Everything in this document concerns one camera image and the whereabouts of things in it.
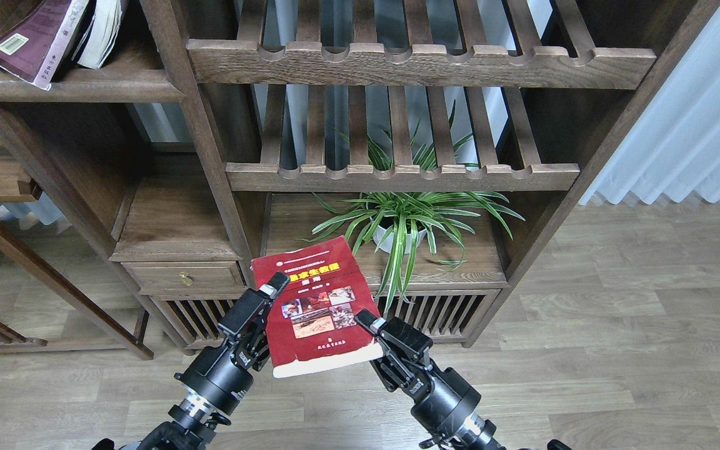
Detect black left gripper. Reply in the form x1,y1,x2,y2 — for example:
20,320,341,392
176,271,291,416

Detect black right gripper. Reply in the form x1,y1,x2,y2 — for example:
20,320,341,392
355,309,483,435

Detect red cover book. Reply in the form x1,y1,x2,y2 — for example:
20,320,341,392
252,236,383,378

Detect white lavender book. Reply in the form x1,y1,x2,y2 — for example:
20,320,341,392
72,1,129,69

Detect maroon book with white characters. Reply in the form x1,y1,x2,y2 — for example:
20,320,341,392
0,1,89,91

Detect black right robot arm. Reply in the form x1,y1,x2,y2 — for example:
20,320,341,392
355,309,503,449

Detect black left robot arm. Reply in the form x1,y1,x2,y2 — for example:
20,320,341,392
126,272,289,449

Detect small wooden drawer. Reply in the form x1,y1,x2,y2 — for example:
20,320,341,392
122,261,243,291

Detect right cabinet slatted door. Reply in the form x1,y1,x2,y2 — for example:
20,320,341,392
376,289,500,348

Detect cabinet slatted door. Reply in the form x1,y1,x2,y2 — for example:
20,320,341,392
149,294,240,350
376,289,500,348

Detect white plant pot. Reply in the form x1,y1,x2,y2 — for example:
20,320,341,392
372,217,413,254

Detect left cabinet slatted door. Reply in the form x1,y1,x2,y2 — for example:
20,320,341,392
149,294,240,350

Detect green spider plant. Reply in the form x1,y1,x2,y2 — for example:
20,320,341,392
302,100,526,312

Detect dark wooden bookshelf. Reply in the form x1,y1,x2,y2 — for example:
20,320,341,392
0,1,720,348

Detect wooden side rack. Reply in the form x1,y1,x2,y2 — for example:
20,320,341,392
0,139,154,361

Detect white pleated curtain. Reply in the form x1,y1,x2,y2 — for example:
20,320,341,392
581,8,720,204

